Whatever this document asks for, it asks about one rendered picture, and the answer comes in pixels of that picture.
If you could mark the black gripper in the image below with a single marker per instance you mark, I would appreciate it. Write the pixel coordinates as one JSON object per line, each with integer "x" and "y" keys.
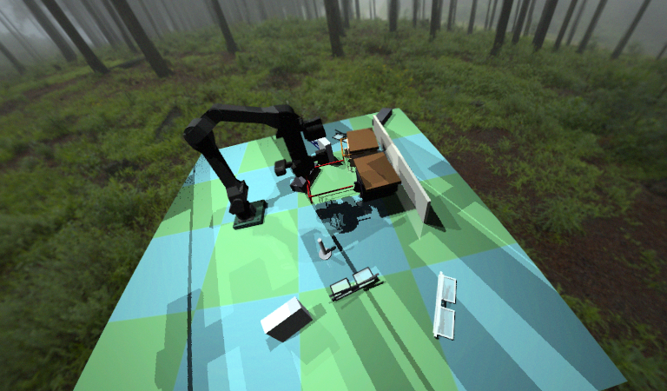
{"x": 280, "y": 166}

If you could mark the white flat panel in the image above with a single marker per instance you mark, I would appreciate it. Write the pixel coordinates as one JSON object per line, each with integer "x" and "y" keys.
{"x": 411, "y": 184}

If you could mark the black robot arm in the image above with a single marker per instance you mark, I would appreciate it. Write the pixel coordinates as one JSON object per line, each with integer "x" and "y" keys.
{"x": 200, "y": 136}

